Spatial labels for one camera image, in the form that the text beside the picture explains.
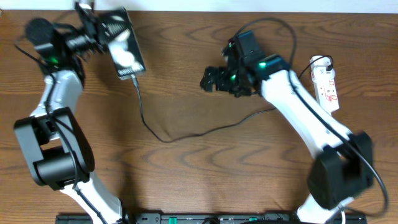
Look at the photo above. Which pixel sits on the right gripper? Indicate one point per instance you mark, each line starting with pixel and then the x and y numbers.
pixel 221 84

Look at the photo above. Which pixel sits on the black flip smartphone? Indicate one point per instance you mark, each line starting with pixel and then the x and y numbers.
pixel 126 54

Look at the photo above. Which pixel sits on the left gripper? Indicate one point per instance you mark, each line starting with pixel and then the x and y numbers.
pixel 97 31

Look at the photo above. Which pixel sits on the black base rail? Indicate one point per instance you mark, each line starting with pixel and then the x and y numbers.
pixel 156 218

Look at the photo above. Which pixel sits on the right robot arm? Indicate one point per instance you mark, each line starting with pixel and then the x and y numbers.
pixel 343 161

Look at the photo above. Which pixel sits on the white USB wall charger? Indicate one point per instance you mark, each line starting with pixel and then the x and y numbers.
pixel 322 66

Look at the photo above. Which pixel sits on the white power strip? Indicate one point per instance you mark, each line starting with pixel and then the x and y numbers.
pixel 325 89

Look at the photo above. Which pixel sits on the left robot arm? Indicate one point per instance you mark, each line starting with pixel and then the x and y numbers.
pixel 55 149

